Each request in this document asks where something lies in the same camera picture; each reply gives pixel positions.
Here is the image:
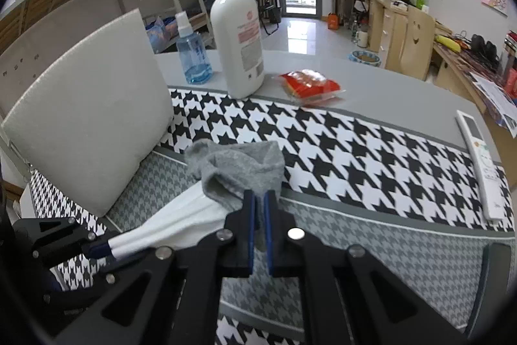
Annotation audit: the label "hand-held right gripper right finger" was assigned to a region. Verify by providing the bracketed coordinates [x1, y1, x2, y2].
[264, 191, 469, 345]

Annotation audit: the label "wooden chair with smiley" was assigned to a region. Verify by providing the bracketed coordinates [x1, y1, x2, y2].
[384, 7, 437, 81]

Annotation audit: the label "long wooden desk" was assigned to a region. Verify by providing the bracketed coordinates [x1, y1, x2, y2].
[365, 0, 517, 139]

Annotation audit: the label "blue spray bottle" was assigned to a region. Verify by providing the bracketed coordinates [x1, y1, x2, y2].
[174, 11, 214, 85]

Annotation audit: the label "group of floor bottles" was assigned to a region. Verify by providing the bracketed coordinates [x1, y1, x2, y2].
[351, 19, 369, 47]

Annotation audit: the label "houndstooth tablecloth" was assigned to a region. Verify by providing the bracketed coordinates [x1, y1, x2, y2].
[28, 86, 517, 345]

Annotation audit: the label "white foam box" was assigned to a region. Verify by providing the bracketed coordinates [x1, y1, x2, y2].
[0, 9, 175, 217]

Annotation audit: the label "yellow banana toy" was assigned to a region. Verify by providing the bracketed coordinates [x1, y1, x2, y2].
[435, 35, 461, 52]

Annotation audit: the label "white remote control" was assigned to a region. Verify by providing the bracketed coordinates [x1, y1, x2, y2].
[456, 110, 507, 222]

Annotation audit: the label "red snack packet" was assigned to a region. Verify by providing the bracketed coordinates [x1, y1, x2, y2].
[279, 69, 347, 107]

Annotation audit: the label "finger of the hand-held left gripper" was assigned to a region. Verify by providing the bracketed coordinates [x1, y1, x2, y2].
[42, 258, 138, 309]
[14, 216, 119, 270]

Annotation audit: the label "dark thermos bottle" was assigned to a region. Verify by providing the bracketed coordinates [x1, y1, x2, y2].
[502, 39, 517, 71]

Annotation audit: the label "white sock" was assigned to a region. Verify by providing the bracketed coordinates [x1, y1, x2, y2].
[108, 180, 229, 261]

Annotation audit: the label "printed papers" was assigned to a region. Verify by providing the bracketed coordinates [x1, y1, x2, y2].
[470, 71, 517, 137]

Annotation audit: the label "blue orange plaid quilt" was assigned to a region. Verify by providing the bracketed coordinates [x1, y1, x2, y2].
[145, 16, 180, 55]

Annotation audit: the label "grey sock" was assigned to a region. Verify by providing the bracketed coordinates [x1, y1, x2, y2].
[184, 140, 287, 253]

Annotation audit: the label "blue pet bowl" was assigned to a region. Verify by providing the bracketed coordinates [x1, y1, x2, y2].
[348, 50, 382, 67]

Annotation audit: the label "black folding chair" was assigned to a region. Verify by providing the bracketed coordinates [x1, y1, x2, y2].
[256, 0, 281, 34]

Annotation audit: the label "dark curved bar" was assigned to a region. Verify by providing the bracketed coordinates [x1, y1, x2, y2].
[464, 242, 512, 341]

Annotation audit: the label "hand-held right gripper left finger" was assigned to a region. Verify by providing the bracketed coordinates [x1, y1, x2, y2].
[52, 189, 257, 345]

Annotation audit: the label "white lotion pump bottle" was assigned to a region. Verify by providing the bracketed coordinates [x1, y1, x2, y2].
[197, 0, 265, 100]

